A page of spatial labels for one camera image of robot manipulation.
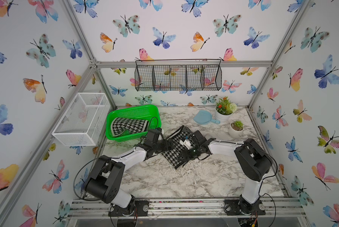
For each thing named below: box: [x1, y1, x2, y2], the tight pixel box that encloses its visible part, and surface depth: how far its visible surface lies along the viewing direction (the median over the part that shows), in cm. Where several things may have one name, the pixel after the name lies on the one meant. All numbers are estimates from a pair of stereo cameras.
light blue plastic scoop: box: [193, 109, 221, 125], surface depth 117 cm
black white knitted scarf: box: [110, 117, 149, 137], surface depth 98 cm
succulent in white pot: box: [228, 120, 244, 139], surface depth 100 cm
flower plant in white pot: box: [214, 96, 238, 123], surface depth 103 cm
